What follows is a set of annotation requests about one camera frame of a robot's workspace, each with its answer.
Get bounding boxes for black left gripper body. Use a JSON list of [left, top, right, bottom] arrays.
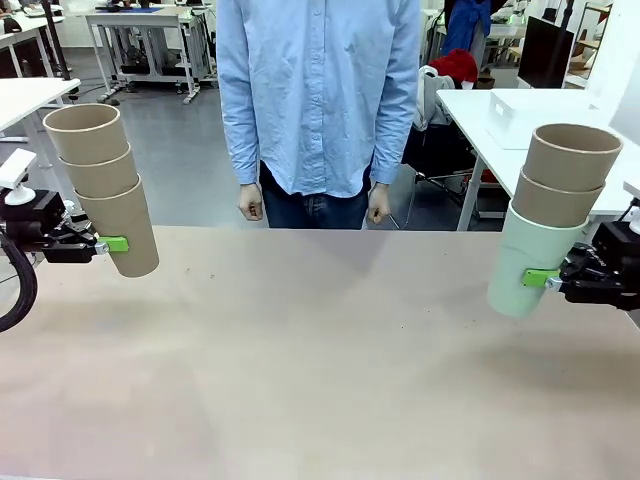
[[0, 188, 100, 265]]

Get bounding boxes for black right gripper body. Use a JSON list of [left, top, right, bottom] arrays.
[[558, 222, 640, 312]]

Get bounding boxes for white plastic basket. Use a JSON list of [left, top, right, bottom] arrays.
[[488, 88, 600, 150]]

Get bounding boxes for person's left forearm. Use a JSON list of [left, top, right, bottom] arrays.
[[371, 94, 419, 186]]

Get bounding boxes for person's right forearm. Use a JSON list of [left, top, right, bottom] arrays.
[[221, 94, 265, 188]]

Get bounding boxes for person's right hand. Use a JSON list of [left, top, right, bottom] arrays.
[[238, 182, 265, 222]]

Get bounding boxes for person's left hand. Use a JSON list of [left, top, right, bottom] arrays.
[[367, 180, 394, 225]]

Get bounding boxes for white table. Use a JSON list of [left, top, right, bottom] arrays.
[[435, 88, 640, 232], [0, 77, 82, 166]]

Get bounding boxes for black office chair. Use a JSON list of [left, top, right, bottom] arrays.
[[402, 64, 481, 219]]

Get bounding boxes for black pole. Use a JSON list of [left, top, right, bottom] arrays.
[[41, 0, 72, 82]]

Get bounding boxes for dark blue jeans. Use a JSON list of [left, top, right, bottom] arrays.
[[259, 163, 372, 231]]

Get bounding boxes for black monitor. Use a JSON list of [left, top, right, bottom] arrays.
[[517, 15, 576, 91]]

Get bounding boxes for red garment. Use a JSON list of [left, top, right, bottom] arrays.
[[429, 48, 480, 84]]

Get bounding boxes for person's blue shirt torso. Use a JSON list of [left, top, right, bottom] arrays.
[[215, 0, 422, 198]]

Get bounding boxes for person in blue jacket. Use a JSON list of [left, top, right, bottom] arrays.
[[446, 0, 495, 59]]

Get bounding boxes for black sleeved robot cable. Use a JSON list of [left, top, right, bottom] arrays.
[[0, 234, 39, 334]]

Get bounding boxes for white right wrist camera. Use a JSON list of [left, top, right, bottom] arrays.
[[622, 182, 640, 227]]

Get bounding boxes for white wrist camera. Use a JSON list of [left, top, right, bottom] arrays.
[[622, 182, 640, 227], [0, 148, 39, 207]]

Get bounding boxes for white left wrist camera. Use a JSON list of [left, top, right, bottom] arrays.
[[0, 148, 39, 207]]

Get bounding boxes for white desk grey frame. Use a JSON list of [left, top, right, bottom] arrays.
[[84, 7, 204, 106]]

